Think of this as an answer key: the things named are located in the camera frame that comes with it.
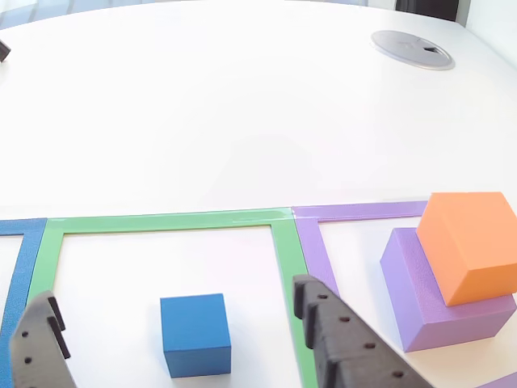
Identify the purple square frame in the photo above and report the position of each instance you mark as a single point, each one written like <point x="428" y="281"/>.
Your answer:
<point x="315" y="250"/>

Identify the purple square block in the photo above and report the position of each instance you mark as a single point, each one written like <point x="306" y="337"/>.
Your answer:
<point x="412" y="291"/>

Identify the black camera tripod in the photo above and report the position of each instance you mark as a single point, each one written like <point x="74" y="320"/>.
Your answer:
<point x="3" y="50"/>

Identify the blue square frame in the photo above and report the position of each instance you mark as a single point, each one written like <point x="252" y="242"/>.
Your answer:
<point x="22" y="258"/>

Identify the small blue cube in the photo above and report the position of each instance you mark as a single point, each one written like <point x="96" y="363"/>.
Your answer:
<point x="194" y="327"/>

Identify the green square frame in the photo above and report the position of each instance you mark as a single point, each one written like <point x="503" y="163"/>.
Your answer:
<point x="161" y="221"/>

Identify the orange square block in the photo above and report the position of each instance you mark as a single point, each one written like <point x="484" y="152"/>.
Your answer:
<point x="464" y="242"/>

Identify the dark window post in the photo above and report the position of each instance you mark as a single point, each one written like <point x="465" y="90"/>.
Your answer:
<point x="428" y="9"/>

